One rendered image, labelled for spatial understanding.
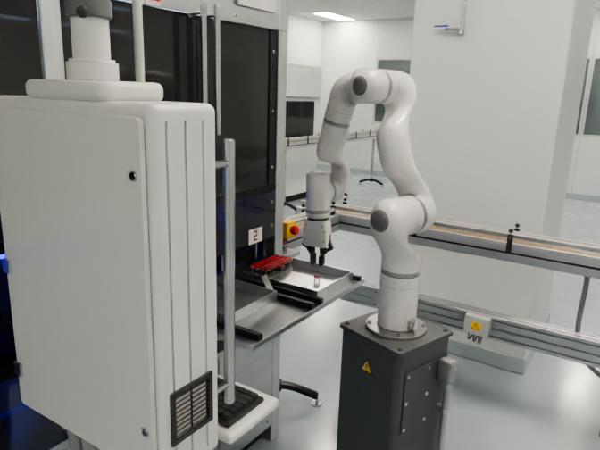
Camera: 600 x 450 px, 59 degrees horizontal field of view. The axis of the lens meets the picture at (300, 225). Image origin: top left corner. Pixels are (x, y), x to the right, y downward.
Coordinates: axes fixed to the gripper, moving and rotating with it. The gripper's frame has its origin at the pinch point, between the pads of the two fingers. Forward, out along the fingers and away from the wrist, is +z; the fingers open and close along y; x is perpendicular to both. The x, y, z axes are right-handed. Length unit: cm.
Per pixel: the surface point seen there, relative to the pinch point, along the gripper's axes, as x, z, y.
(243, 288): -18.9, 9.5, -19.3
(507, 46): 153, -85, 25
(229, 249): -75, -25, 24
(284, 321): -31.1, 11.5, 7.2
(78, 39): -92, -66, 3
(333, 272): 15.2, 9.5, -1.9
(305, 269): 14.9, 10.2, -14.6
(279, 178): 17.5, -25.4, -29.6
